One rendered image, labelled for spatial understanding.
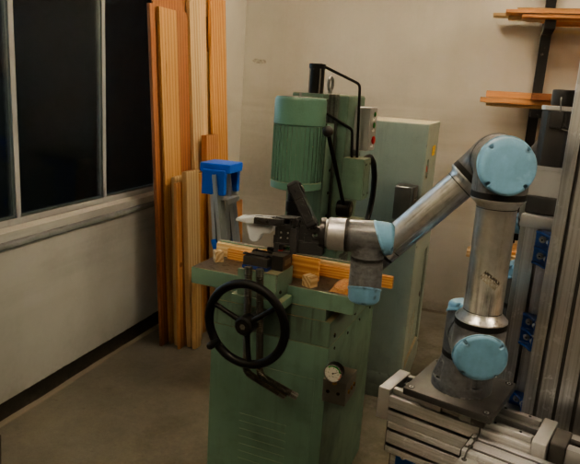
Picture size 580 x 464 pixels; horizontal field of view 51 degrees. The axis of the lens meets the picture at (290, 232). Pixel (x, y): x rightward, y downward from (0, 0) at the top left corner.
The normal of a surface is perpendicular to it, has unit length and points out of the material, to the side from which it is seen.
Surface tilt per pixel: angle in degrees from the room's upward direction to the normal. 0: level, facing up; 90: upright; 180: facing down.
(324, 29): 90
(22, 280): 90
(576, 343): 90
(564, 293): 90
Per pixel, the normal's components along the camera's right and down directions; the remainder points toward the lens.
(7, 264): 0.94, 0.14
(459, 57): -0.34, 0.20
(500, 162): -0.15, 0.09
